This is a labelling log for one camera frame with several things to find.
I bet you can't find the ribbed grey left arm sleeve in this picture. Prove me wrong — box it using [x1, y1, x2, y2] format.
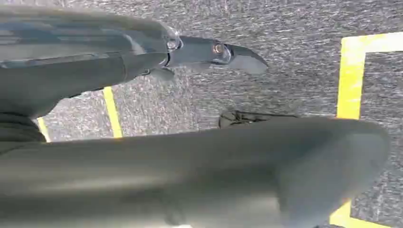
[0, 113, 47, 152]

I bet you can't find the yellow tape strip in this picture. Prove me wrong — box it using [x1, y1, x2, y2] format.
[36, 116, 52, 143]
[102, 86, 124, 139]

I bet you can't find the yellow tape square outline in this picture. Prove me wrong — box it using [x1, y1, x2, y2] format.
[328, 31, 403, 228]

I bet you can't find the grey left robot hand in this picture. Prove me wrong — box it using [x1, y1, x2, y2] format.
[0, 5, 392, 228]

